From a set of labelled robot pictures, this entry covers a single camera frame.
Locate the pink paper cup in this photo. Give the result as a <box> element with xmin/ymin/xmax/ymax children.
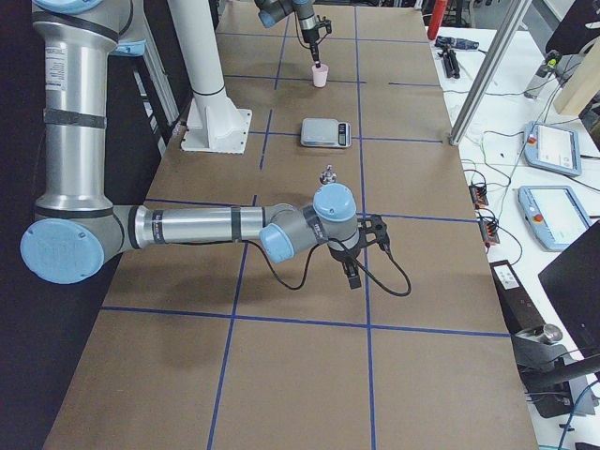
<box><xmin>311</xmin><ymin>64</ymin><xmax>329</xmax><ymax>88</ymax></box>

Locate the clear glass sauce bottle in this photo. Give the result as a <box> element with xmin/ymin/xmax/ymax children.
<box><xmin>320</xmin><ymin>164</ymin><xmax>338</xmax><ymax>186</ymax></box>

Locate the grey digital kitchen scale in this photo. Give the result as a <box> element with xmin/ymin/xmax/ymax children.
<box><xmin>300</xmin><ymin>117</ymin><xmax>352</xmax><ymax>148</ymax></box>

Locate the red cylinder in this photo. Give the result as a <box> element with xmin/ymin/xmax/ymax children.
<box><xmin>427</xmin><ymin>0</ymin><xmax>448</xmax><ymax>40</ymax></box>

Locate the black tripod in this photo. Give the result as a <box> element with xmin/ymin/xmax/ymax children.
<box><xmin>438</xmin><ymin>44</ymin><xmax>460</xmax><ymax>79</ymax></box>

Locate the near orange connector block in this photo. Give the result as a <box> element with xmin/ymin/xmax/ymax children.
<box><xmin>478</xmin><ymin>217</ymin><xmax>500</xmax><ymax>248</ymax></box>

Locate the orange connector block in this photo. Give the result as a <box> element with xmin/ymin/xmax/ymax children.
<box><xmin>469</xmin><ymin>184</ymin><xmax>488</xmax><ymax>210</ymax></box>
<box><xmin>478</xmin><ymin>217</ymin><xmax>500</xmax><ymax>248</ymax></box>

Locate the far orange connector block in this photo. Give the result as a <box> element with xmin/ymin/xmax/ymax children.
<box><xmin>469</xmin><ymin>184</ymin><xmax>488</xmax><ymax>210</ymax></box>

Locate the black box with label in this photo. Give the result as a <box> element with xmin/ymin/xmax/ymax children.
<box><xmin>489</xmin><ymin>260</ymin><xmax>545</xmax><ymax>335</ymax></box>

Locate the near teach pendant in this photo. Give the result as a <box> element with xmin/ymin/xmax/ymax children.
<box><xmin>517</xmin><ymin>186</ymin><xmax>593</xmax><ymax>252</ymax></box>

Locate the teach pendant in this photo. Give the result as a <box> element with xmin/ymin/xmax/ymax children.
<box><xmin>517</xmin><ymin>186</ymin><xmax>593</xmax><ymax>252</ymax></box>
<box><xmin>524</xmin><ymin>121</ymin><xmax>582</xmax><ymax>177</ymax></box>

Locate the black monitor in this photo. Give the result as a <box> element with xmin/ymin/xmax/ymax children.
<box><xmin>538</xmin><ymin>223</ymin><xmax>600</xmax><ymax>356</ymax></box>

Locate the far teach pendant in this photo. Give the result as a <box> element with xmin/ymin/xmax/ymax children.
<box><xmin>524</xmin><ymin>121</ymin><xmax>582</xmax><ymax>177</ymax></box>

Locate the wooden board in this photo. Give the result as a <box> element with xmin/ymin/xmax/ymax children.
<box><xmin>554</xmin><ymin>8</ymin><xmax>599</xmax><ymax>115</ymax></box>

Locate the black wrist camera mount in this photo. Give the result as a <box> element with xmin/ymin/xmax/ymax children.
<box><xmin>358</xmin><ymin>215</ymin><xmax>390</xmax><ymax>252</ymax></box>

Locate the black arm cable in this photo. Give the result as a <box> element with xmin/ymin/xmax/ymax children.
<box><xmin>247</xmin><ymin>236</ymin><xmax>413</xmax><ymax>297</ymax></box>

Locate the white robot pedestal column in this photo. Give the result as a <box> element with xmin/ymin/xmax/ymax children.
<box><xmin>168</xmin><ymin>0</ymin><xmax>252</xmax><ymax>154</ymax></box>

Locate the aluminium frame post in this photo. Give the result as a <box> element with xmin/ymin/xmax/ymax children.
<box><xmin>449</xmin><ymin>0</ymin><xmax>533</xmax><ymax>146</ymax></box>

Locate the blue network cable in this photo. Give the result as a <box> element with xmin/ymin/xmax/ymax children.
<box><xmin>560</xmin><ymin>377</ymin><xmax>600</xmax><ymax>450</ymax></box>

